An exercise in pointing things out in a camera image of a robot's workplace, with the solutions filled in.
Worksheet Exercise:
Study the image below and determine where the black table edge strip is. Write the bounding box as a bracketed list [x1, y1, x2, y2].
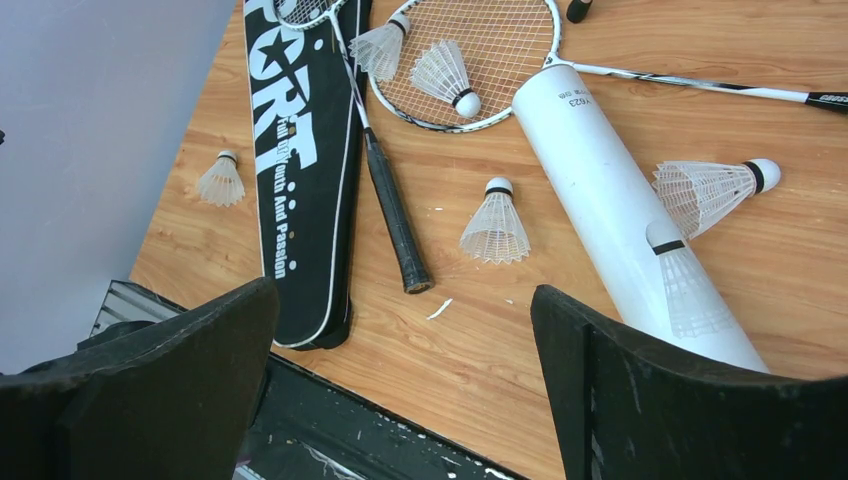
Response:
[234, 354, 521, 479]

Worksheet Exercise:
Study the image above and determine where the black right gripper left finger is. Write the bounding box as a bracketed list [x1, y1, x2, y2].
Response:
[1, 277, 279, 479]

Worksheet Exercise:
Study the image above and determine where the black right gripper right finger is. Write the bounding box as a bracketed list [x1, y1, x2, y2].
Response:
[531, 284, 847, 479]

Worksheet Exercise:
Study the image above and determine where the white paper scrap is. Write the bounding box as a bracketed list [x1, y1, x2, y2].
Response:
[427, 298, 454, 320]

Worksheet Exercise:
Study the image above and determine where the pink music stand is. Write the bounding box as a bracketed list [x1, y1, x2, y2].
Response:
[566, 0, 593, 24]

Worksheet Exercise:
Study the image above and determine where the black racket cover bag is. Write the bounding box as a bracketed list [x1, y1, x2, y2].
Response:
[243, 1, 371, 350]

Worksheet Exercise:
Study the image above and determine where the white racket on table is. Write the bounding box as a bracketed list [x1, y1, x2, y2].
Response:
[366, 0, 848, 134]

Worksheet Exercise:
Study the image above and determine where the shuttlecock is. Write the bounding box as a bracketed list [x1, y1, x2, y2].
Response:
[459, 177, 531, 264]
[652, 158, 782, 240]
[196, 150, 245, 207]
[349, 13, 411, 82]
[409, 39, 482, 119]
[646, 221, 736, 338]

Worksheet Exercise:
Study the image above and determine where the white racket on bag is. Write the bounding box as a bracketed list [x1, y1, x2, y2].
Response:
[273, 0, 434, 294]

